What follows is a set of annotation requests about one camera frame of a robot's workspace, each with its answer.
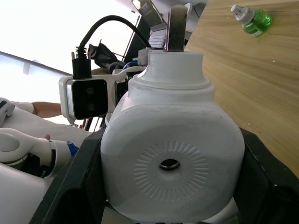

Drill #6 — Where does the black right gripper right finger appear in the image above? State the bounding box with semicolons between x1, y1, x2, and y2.
233;127;299;224

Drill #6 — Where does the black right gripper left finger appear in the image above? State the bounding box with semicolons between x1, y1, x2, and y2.
29;130;108;224

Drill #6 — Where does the green liquid refill bottle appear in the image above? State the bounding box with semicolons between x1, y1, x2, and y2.
230;4;273;37

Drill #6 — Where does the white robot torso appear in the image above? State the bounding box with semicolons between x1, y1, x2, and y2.
0;162;60;224

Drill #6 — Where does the person's white shirt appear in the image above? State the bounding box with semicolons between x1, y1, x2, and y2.
0;100;94;143

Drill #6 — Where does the grey slatted background box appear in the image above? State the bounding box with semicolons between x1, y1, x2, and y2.
148;25;168;49

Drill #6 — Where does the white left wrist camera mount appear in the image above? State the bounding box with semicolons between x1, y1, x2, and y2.
58;67;147;121

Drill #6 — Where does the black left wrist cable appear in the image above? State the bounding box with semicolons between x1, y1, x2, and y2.
71;15;152;79

